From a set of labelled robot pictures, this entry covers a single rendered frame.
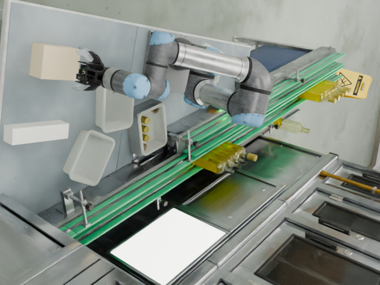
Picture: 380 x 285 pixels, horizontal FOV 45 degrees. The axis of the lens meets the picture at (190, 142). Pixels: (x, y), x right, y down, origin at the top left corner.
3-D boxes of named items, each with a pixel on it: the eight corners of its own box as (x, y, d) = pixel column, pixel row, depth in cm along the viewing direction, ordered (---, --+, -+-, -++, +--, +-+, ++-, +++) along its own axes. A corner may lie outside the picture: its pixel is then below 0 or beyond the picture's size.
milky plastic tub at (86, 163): (55, 172, 192) (68, 178, 187) (76, 122, 194) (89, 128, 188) (84, 181, 206) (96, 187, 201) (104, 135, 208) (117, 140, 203)
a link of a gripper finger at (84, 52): (72, 39, 156) (83, 59, 153) (86, 41, 161) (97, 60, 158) (68, 46, 158) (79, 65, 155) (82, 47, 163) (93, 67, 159)
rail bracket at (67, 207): (56, 212, 192) (90, 233, 179) (48, 178, 184) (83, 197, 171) (65, 207, 195) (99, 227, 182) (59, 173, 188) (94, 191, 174)
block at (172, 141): (166, 150, 233) (176, 154, 228) (165, 134, 228) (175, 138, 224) (171, 148, 235) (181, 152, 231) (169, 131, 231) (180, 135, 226)
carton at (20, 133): (3, 124, 167) (12, 129, 163) (60, 119, 185) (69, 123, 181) (3, 141, 168) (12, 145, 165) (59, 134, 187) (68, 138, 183)
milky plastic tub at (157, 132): (130, 152, 221) (142, 158, 216) (125, 109, 211) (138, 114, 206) (155, 139, 233) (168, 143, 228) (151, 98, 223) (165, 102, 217)
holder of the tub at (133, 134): (130, 162, 224) (142, 166, 220) (125, 109, 211) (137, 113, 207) (155, 148, 236) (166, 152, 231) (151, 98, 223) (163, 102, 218)
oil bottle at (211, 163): (188, 163, 239) (221, 175, 226) (188, 153, 236) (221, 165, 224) (195, 158, 242) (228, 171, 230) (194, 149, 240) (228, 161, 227)
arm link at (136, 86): (150, 101, 145) (130, 99, 139) (126, 94, 152) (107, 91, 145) (155, 77, 144) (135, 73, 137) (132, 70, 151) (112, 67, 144)
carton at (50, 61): (32, 42, 166) (44, 45, 162) (69, 46, 179) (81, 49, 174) (29, 74, 169) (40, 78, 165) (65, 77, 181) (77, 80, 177)
